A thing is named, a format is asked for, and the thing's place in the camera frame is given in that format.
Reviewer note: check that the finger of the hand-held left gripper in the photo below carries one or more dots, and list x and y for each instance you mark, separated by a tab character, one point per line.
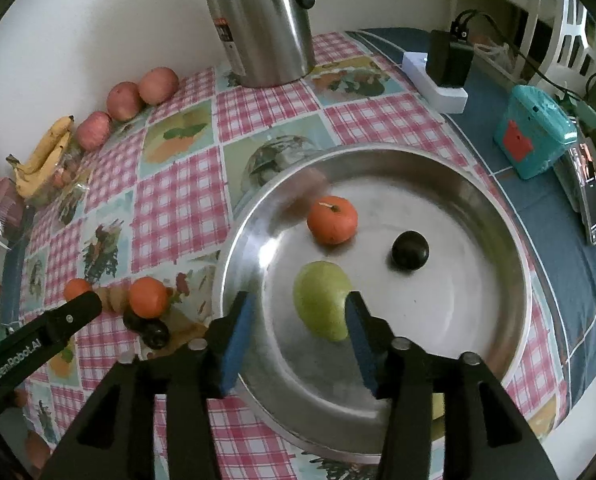
80	310

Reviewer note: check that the teal box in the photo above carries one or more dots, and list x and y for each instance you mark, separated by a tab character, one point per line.
533	130

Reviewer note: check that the black smartphone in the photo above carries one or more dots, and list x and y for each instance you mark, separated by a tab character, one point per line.
590	195

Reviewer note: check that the clear glass bowl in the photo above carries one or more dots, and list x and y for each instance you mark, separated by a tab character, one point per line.
70	182

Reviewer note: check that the green mango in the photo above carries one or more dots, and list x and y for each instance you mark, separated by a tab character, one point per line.
318	300

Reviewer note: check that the dark plum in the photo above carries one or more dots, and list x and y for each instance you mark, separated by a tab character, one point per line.
156	334
132	320
410	250

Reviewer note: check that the brown kiwi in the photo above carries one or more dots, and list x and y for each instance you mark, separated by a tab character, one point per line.
121	299
106	297

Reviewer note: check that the stainless steel thermos jug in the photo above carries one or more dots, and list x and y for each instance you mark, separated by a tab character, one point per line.
258	25

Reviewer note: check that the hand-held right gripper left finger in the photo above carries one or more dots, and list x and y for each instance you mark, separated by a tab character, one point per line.
235	350

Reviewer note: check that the teal long plastic item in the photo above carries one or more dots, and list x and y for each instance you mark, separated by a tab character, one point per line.
595	125

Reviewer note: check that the round metal basin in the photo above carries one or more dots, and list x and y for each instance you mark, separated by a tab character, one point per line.
453	310

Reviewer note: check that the bunch of yellow bananas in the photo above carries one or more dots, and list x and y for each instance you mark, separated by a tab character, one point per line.
42	160

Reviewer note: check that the black power adapter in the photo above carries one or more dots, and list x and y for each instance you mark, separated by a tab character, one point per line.
448	57

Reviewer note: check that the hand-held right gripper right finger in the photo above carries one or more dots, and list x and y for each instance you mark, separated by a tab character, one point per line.
363	350

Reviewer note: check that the orange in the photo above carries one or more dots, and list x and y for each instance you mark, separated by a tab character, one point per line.
332	220
148	297
77	288

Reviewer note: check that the white power strip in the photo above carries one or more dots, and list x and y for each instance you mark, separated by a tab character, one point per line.
445	100

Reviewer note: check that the red apple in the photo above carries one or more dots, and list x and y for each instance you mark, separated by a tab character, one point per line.
124	101
158	85
93	130

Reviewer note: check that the white plastic chair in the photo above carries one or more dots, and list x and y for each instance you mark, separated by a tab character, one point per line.
573	25

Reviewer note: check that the blue cloth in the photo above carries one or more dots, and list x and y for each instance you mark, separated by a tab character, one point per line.
543	250

